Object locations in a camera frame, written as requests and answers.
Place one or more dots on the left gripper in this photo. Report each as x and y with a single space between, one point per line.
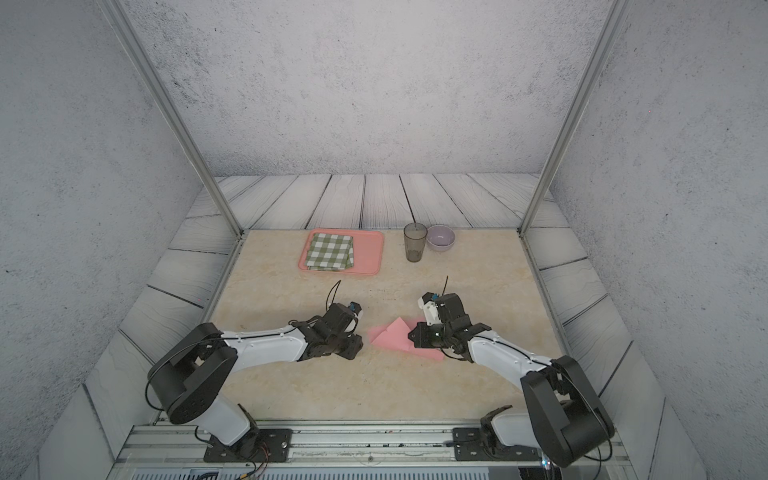
356 344

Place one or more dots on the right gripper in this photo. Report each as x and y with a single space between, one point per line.
421 340

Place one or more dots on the pink square paper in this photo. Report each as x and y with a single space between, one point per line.
394 337

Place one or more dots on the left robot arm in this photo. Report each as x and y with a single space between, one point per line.
187 381

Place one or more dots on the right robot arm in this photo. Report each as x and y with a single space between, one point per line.
566 419

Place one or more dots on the green checkered cloth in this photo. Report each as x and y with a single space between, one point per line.
329 252

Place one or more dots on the small lavender bowl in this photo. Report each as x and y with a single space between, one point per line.
440 238

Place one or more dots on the pink plastic tray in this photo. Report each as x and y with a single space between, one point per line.
368 251

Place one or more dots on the translucent grey plastic cup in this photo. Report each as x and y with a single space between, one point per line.
415 236

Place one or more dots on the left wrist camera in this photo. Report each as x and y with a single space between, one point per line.
355 308

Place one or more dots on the aluminium front rail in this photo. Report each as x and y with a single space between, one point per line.
354 450

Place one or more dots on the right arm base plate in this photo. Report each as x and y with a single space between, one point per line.
477 444

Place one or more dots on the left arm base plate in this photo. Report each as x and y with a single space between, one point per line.
264 446

